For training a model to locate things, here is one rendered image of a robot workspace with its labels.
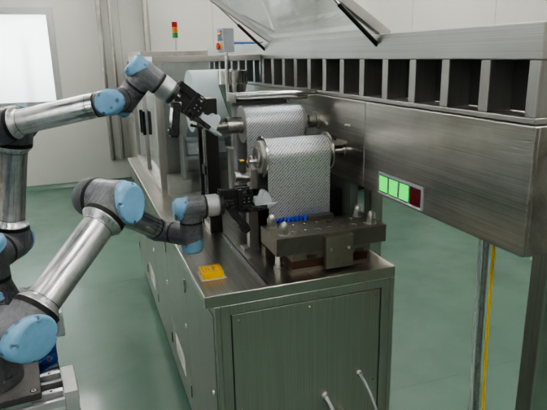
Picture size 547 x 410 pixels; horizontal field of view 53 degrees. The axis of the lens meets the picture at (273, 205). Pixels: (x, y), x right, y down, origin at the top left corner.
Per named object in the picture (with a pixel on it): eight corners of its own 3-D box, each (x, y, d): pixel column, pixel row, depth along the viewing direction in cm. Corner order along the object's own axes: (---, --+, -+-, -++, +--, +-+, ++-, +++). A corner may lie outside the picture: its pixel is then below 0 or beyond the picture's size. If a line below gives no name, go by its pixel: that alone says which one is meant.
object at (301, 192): (269, 223, 193) (267, 172, 188) (329, 215, 201) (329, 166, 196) (269, 224, 193) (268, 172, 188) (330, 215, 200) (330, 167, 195)
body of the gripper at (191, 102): (212, 103, 176) (181, 80, 171) (196, 124, 176) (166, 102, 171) (207, 102, 183) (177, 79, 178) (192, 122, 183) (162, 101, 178)
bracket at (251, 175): (239, 247, 205) (236, 167, 196) (255, 245, 207) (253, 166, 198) (242, 252, 200) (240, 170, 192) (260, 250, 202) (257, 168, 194)
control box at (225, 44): (214, 52, 235) (212, 28, 232) (228, 52, 238) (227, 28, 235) (220, 52, 229) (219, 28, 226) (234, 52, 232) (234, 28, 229)
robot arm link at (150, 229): (46, 207, 153) (152, 246, 195) (75, 211, 148) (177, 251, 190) (59, 167, 155) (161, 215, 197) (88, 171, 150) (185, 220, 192)
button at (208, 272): (199, 272, 182) (198, 266, 181) (219, 269, 184) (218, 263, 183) (203, 281, 175) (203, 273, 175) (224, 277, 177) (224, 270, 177)
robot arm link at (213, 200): (209, 219, 181) (203, 213, 188) (222, 217, 182) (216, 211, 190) (207, 198, 179) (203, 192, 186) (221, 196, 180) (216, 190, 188)
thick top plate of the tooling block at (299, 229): (260, 242, 189) (260, 225, 188) (363, 228, 202) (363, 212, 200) (276, 257, 175) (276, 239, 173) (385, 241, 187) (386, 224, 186)
